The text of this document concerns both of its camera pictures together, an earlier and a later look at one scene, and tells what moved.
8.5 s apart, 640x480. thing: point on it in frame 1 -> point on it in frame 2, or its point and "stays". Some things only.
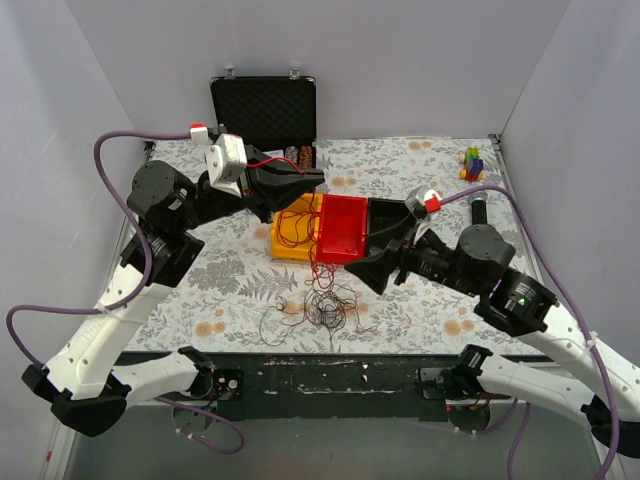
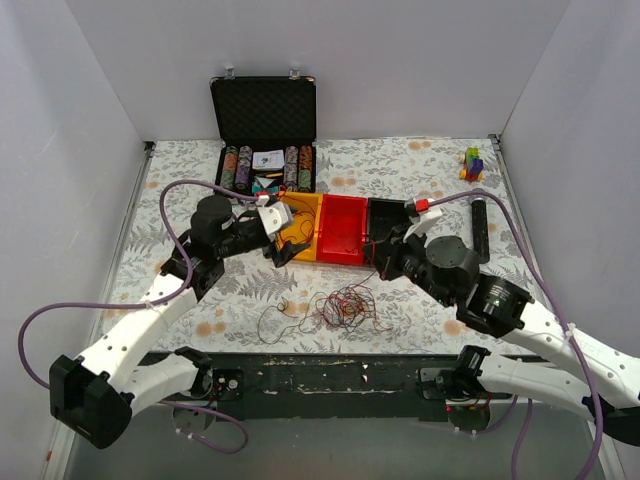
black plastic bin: x=387 y=219 stays
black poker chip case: x=275 y=115 stays
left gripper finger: x=270 y=188 -> x=286 y=252
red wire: x=298 y=228 stays
